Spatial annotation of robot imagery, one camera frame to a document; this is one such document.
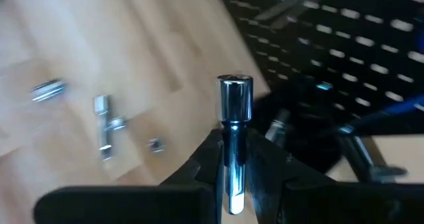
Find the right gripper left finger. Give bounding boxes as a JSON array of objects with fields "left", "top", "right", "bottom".
[{"left": 32, "top": 128, "right": 224, "bottom": 224}]

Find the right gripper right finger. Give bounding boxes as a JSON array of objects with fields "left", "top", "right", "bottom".
[{"left": 245, "top": 127, "right": 424, "bottom": 224}]

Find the deep chrome socket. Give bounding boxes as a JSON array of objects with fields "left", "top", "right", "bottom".
[
  {"left": 216, "top": 74, "right": 254, "bottom": 216},
  {"left": 30, "top": 78, "right": 66, "bottom": 103},
  {"left": 264, "top": 108, "right": 293, "bottom": 142}
]

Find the small chrome adapter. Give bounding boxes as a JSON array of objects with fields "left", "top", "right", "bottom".
[{"left": 147, "top": 137, "right": 166, "bottom": 154}]

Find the black plastic bin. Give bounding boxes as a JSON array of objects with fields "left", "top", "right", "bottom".
[{"left": 250, "top": 80, "right": 347, "bottom": 174}]

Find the chrome extension bar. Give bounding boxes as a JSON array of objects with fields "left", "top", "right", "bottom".
[{"left": 93, "top": 93, "right": 115, "bottom": 162}]

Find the short chrome socket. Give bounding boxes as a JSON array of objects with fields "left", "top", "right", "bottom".
[{"left": 109, "top": 116, "right": 129, "bottom": 131}]

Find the black metal pegboard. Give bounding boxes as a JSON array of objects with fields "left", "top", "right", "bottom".
[{"left": 214, "top": 0, "right": 424, "bottom": 136}]

